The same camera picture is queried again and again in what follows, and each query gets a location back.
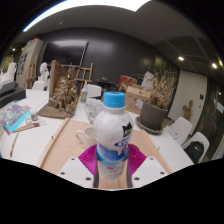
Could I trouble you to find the wooden easel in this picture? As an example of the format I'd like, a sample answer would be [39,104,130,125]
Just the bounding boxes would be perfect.
[26,54,38,89]
[69,62,94,91]

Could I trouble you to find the printed newspaper sheet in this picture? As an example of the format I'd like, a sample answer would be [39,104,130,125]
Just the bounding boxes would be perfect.
[83,97,105,124]

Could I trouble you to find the wooden figure sculpture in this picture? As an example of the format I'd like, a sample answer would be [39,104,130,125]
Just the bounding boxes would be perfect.
[182,99,194,122]

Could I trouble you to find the white display board with pictures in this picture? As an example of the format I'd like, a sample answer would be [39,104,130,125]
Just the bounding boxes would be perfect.
[15,38,44,89]

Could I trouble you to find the beige wooden-framed drawing board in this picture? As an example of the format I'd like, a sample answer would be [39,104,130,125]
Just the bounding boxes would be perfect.
[35,117,173,190]

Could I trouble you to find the grey round pot saucer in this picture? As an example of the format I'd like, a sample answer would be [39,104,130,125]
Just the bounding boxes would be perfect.
[134,115,164,136]

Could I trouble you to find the colourful book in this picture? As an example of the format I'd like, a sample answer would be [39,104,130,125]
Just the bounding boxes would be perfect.
[0,101,32,134]

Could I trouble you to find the loose papers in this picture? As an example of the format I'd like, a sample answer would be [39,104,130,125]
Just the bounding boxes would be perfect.
[166,125,181,140]

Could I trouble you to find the white ceramic mug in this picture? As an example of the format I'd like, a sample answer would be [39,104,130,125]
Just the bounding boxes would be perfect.
[75,126,98,150]

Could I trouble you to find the white blue-capped drink bottle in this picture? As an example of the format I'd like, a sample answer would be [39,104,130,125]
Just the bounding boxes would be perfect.
[92,91,135,182]

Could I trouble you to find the small paint jar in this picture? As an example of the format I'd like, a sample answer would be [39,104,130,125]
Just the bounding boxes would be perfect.
[29,110,39,122]

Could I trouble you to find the white plaster torso statue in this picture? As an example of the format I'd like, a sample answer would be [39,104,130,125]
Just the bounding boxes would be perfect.
[141,69,156,92]

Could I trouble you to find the black backpack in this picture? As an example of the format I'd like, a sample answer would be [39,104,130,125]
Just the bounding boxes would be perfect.
[184,140,205,164]

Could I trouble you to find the white shell chair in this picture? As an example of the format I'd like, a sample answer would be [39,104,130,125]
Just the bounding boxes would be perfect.
[168,116,194,146]
[181,131,210,164]
[87,83,103,99]

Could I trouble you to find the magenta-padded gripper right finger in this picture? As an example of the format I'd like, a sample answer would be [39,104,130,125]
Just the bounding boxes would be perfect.
[125,143,169,189]

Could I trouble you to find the red box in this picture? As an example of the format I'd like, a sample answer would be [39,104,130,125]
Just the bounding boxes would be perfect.
[118,74,138,91]

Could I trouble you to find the brown cardboard box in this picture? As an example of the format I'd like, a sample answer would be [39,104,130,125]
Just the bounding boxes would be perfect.
[124,84,152,115]

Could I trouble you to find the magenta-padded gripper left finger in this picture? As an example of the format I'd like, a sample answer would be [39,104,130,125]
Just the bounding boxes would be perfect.
[57,143,100,190]

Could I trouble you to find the grey pot with dried plant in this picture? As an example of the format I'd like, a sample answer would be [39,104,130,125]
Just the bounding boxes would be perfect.
[138,68,178,132]

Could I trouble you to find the white plaster bust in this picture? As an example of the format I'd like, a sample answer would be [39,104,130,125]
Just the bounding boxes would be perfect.
[39,62,50,83]

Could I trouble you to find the wooden paintbrush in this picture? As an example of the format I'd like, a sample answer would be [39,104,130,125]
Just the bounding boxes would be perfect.
[13,120,44,134]

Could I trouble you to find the dark wall screen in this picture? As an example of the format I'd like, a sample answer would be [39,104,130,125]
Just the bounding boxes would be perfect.
[41,40,89,67]

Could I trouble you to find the pale green spray bottle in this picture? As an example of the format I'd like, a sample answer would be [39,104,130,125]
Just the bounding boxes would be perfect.
[79,80,89,104]

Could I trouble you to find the thin red-tipped stick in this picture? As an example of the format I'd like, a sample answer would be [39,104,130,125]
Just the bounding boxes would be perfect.
[9,131,19,158]

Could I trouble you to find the golden relief sculpture on wood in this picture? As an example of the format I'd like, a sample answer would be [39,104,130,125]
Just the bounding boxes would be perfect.
[37,59,80,120]

